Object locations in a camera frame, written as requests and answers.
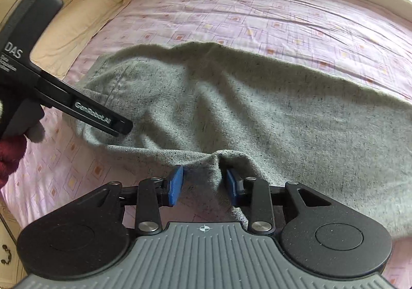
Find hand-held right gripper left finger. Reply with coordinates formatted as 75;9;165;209
96;165;185;234

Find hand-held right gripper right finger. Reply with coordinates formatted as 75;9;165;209
226;169;333;233

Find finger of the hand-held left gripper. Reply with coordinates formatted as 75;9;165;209
38;74;133;134
35;90;121;138

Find grey pants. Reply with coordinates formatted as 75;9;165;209
63;41;412;238

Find person's left hand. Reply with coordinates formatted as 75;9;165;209
23;121;46;144

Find cream pillow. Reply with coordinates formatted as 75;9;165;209
30;0;149;79

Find cream bedside cabinet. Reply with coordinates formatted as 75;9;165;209
0;201;24;289

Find pink patterned bed sheet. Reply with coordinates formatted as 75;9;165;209
0;0;412;289

